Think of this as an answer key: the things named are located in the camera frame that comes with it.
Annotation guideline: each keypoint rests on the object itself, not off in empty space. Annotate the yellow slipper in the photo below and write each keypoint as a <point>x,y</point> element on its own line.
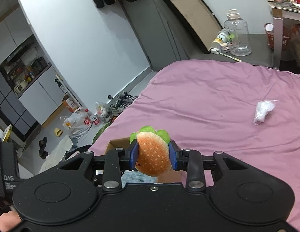
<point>58,132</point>

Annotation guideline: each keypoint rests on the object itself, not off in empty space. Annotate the person's left hand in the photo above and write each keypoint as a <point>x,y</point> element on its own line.
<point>6,222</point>

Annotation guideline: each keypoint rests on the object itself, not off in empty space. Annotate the striped stick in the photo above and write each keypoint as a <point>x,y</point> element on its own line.
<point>231,57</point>

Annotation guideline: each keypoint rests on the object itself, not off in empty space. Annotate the grey desk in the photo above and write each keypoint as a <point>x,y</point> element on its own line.
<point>288,12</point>

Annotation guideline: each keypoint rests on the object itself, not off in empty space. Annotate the red basket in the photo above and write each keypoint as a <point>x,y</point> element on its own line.
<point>275,37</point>

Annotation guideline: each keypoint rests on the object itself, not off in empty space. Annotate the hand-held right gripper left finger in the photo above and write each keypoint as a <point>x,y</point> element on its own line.
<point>133,156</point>

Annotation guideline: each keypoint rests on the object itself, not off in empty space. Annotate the sneakers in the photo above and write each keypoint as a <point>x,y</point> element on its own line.
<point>122,102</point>

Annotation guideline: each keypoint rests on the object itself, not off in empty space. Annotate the pink bed sheet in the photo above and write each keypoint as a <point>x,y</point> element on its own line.
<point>213,96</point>

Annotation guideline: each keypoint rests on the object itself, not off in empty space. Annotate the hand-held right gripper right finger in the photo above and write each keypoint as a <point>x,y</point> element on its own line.
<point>172,156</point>

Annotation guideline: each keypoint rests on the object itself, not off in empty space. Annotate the clear plastic bag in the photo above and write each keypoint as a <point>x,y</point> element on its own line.
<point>104,112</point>

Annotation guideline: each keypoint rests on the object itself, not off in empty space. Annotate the large clear water jug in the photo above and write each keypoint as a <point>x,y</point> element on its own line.
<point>238,36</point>

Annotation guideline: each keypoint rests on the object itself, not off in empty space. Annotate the grey door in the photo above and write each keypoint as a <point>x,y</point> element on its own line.
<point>150,29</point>

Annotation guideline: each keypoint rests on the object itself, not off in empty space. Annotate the white charger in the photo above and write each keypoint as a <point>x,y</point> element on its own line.
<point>215,51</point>

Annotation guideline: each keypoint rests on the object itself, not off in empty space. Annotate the white plastic bag of stuffing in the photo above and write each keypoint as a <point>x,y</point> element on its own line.
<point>262,112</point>

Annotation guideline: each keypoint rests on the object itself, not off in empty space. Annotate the brown cardboard box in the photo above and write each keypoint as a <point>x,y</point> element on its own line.
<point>116,143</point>

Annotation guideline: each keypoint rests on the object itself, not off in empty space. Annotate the green cloth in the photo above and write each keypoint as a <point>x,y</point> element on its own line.
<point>101,133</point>

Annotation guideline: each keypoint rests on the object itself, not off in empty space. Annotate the grey bench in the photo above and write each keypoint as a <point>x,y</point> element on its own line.
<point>258,50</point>

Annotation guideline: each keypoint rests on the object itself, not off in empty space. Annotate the white kitchen cabinet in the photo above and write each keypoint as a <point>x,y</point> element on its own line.
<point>36,91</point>

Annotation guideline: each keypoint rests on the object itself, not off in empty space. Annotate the white cloth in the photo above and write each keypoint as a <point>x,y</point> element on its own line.
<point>58,152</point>

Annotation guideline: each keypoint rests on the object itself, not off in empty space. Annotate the fluffy blue plush toy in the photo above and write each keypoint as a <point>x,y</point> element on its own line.
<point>135,177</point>

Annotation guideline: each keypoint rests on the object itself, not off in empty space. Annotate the black framed brown board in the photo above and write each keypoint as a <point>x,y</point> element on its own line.
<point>193,14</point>

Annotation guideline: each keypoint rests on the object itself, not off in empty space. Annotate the black slippers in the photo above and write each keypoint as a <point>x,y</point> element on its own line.
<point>43,147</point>

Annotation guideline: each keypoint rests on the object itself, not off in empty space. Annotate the burger plush toy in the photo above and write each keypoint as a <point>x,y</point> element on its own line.
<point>152,154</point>

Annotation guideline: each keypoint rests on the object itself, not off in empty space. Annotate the orange cardboard box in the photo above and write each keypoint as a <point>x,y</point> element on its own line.
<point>70,104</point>

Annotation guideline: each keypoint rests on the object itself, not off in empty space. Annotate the white shopping bag red print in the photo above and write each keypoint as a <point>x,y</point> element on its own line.
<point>77,124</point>

